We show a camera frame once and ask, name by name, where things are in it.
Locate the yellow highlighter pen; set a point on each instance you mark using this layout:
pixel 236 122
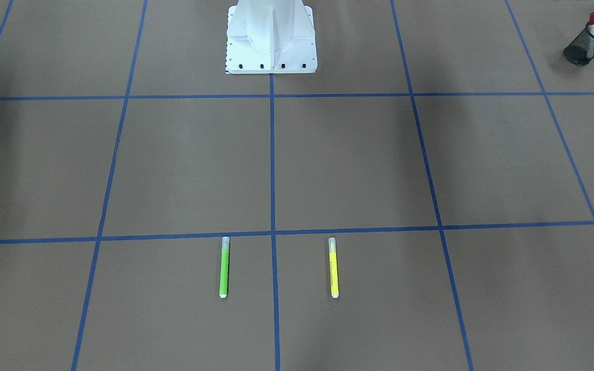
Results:
pixel 333 268

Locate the green highlighter pen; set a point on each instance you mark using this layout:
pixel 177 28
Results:
pixel 224 269

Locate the white pedestal column base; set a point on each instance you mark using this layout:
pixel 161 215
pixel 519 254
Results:
pixel 271 37

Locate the red white marker pen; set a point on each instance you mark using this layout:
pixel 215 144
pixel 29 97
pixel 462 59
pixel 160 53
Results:
pixel 592 20

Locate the black mesh pen cup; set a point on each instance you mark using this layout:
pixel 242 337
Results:
pixel 580 51

